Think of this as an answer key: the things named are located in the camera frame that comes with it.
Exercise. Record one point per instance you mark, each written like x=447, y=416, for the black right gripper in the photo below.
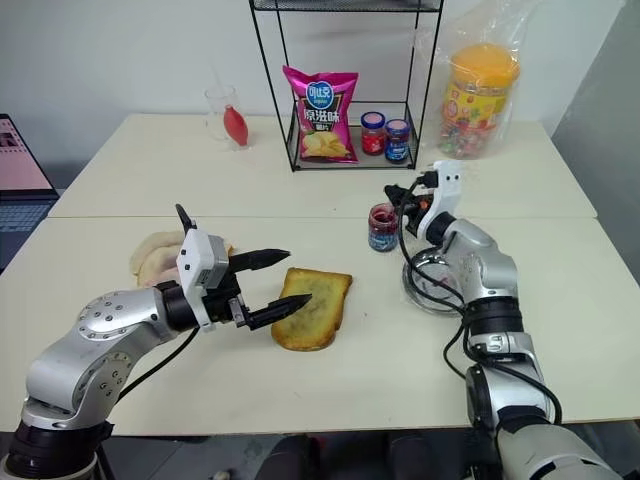
x=416, y=220

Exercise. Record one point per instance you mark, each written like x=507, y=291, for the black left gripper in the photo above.
x=222, y=302

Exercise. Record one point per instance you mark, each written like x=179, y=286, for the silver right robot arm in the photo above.
x=495, y=320

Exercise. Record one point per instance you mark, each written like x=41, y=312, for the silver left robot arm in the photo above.
x=95, y=340

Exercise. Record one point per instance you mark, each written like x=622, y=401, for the open jam jar blue label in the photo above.
x=382, y=235

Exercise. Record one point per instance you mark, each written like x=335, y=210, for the toasted bread slice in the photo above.
x=312, y=310

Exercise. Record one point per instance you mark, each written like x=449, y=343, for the blue jam jar red lid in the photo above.
x=398, y=142

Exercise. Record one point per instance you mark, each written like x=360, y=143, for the red jam jar pink lid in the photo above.
x=373, y=137

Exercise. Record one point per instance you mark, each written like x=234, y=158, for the pale bread in plastic bag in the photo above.
x=152, y=257

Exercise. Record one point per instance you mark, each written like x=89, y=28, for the clear glass plate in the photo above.
x=425, y=292

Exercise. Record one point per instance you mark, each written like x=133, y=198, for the pink potato chips bag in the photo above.
x=322, y=120

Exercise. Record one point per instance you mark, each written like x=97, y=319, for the candy jar with orange lid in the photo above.
x=480, y=100

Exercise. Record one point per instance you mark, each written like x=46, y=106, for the clear plastic bag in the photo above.
x=510, y=130

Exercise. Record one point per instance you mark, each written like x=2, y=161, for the clear glass cup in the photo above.
x=216, y=115

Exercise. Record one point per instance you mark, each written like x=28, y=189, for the open laptop computer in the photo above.
x=22, y=170

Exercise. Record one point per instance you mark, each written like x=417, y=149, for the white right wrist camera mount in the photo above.
x=446, y=192

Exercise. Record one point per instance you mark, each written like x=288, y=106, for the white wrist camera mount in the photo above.
x=446, y=192
x=196, y=260

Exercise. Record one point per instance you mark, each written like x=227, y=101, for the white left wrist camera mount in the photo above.
x=196, y=260

